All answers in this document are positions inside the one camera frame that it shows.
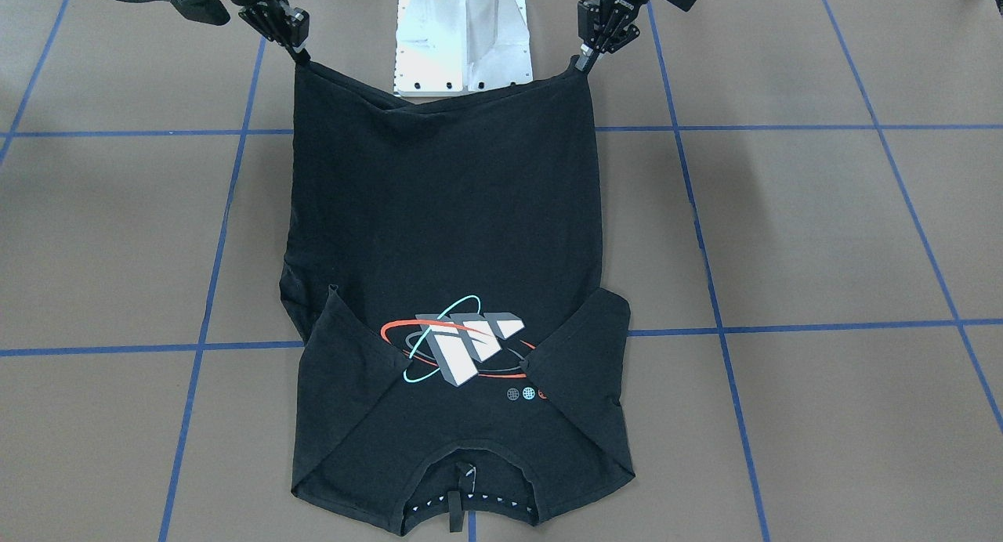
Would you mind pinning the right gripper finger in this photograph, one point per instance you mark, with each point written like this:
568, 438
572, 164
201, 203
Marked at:
299, 54

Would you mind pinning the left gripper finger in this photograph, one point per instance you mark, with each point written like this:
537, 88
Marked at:
585, 61

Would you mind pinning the black printed t-shirt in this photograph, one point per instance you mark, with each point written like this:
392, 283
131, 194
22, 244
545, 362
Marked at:
443, 267

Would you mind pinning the brown paper table cover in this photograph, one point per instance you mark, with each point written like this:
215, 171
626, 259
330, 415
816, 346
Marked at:
802, 204

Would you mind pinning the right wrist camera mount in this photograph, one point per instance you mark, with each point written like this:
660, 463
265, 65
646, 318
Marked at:
205, 11

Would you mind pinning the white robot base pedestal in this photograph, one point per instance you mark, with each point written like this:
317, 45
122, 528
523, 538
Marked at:
448, 48

